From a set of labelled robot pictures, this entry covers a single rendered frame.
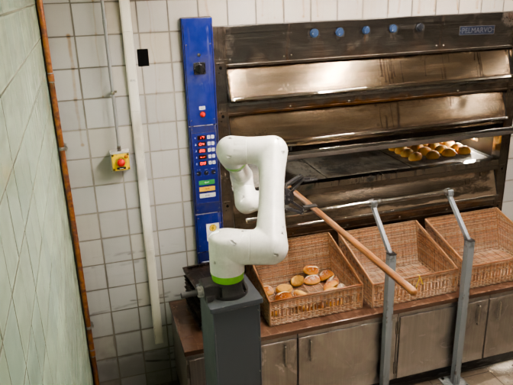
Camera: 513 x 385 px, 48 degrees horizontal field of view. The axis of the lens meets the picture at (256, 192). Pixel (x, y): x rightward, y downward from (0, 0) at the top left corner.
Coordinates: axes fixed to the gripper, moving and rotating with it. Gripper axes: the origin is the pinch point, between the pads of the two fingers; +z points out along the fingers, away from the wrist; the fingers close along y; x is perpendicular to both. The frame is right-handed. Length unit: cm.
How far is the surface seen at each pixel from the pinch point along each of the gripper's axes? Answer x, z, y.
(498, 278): -4, 120, 72
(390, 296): 6, 42, 63
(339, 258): -37, 32, 59
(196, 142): -53, -46, -17
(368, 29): -53, 55, -71
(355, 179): -54, 50, 17
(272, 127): -55, -2, -20
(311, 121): -56, 22, -21
